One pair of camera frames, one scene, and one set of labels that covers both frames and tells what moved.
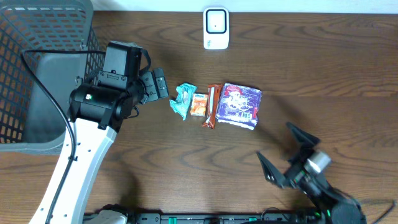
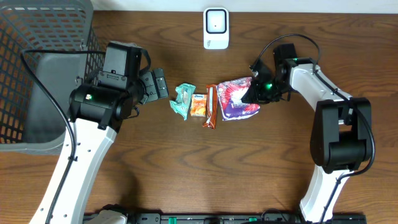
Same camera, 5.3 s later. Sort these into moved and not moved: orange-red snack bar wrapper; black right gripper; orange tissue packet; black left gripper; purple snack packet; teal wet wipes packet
Moved: purple snack packet; black right gripper
Not moved: orange tissue packet; orange-red snack bar wrapper; black left gripper; teal wet wipes packet
